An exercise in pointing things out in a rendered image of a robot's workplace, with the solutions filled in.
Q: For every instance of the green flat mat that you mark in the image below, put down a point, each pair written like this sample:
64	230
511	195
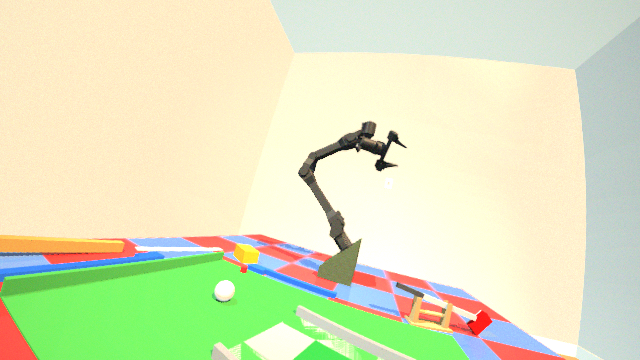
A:
173	315

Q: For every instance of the blue long thin bar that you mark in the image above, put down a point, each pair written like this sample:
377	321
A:
149	256
291	280

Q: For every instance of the white ball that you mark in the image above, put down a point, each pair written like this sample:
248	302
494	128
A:
224	290

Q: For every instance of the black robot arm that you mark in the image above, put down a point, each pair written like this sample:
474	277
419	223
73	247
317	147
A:
348	141

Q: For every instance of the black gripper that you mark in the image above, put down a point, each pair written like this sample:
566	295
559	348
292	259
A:
382	149

